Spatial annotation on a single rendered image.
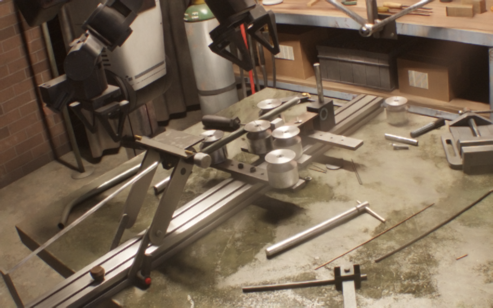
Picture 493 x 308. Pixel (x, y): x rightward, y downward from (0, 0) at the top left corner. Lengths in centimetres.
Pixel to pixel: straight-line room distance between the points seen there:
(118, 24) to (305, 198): 46
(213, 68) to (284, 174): 200
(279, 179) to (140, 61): 71
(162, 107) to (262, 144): 273
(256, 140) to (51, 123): 283
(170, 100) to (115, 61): 236
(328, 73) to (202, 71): 64
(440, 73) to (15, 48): 250
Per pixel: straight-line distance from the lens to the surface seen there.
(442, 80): 241
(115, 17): 105
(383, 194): 97
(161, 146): 87
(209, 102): 296
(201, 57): 288
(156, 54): 158
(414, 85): 249
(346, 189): 99
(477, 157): 103
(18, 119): 367
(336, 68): 269
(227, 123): 129
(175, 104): 385
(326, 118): 114
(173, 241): 89
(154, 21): 157
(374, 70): 257
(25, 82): 366
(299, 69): 281
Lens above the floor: 138
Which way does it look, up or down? 26 degrees down
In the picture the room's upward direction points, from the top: 10 degrees counter-clockwise
